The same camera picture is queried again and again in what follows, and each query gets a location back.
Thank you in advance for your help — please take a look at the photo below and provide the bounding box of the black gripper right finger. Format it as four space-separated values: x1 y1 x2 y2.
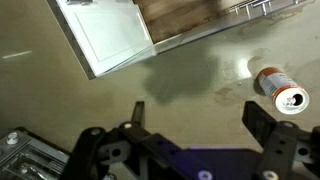
241 100 320 180

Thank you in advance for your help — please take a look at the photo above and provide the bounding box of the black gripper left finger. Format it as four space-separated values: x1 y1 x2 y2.
61 101 158 180

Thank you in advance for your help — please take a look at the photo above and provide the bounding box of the orange white soda can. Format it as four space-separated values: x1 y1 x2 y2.
255 67 310 115

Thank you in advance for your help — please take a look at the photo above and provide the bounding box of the silver toaster oven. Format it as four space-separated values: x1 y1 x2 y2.
0 129 72 180

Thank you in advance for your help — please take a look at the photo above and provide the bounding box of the white base cabinet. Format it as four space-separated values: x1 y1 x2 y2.
46 0 301 80

